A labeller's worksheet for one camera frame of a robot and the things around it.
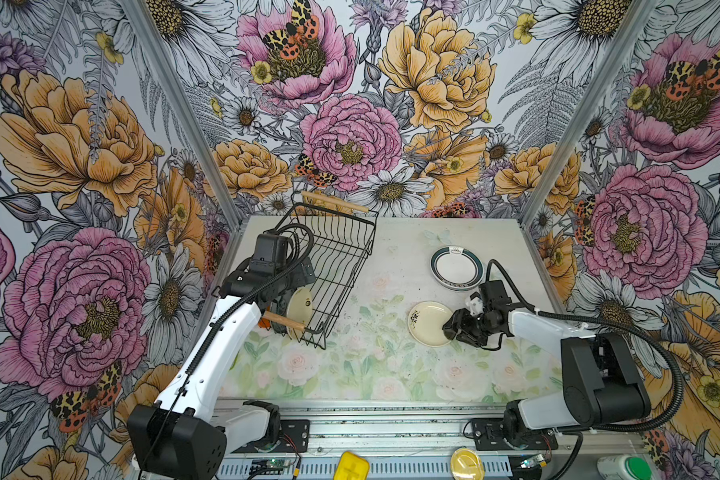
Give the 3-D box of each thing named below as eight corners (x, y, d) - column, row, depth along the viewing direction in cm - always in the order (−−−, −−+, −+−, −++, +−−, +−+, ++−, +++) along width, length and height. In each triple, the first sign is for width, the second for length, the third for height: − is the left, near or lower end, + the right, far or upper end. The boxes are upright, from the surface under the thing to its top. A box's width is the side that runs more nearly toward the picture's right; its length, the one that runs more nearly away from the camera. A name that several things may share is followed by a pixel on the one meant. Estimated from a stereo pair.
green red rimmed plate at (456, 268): (433, 291, 103) (435, 286, 100) (427, 252, 114) (428, 246, 112) (486, 291, 103) (489, 286, 100) (474, 252, 114) (477, 246, 112)
